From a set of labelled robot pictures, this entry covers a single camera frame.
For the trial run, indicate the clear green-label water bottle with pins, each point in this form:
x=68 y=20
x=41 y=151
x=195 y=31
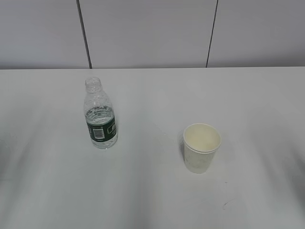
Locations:
x=99 y=115

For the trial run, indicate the white paper cup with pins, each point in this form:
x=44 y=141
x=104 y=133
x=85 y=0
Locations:
x=201 y=141

